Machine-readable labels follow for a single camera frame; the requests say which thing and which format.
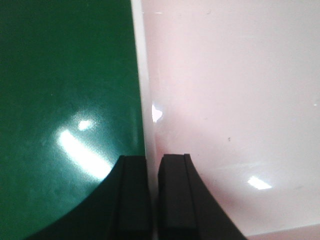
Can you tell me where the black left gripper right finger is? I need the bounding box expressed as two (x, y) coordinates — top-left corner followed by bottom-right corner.
(158, 154), (245, 240)

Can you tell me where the pink plastic bin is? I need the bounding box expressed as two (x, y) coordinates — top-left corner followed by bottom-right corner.
(131, 0), (320, 240)

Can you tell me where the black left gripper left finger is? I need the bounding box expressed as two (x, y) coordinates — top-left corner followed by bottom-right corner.
(28, 155), (153, 240)

